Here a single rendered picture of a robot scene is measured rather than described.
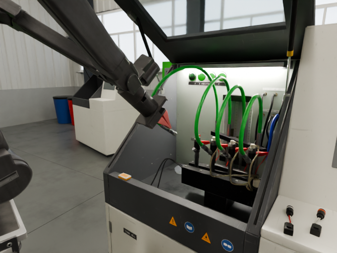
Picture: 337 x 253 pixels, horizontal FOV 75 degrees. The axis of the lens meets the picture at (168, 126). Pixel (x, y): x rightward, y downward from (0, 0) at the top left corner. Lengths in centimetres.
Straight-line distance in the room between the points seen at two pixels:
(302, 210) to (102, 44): 73
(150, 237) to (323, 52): 92
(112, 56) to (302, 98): 64
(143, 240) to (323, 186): 70
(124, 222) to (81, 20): 88
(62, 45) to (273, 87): 89
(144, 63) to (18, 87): 704
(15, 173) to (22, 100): 712
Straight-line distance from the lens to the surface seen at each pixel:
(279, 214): 78
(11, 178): 44
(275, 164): 79
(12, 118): 748
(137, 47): 630
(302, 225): 76
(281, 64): 109
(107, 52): 46
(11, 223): 69
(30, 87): 768
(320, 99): 87
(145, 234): 102
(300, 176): 87
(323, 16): 485
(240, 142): 74
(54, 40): 91
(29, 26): 92
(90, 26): 42
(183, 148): 139
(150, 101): 61
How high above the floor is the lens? 139
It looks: 13 degrees down
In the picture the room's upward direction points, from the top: straight up
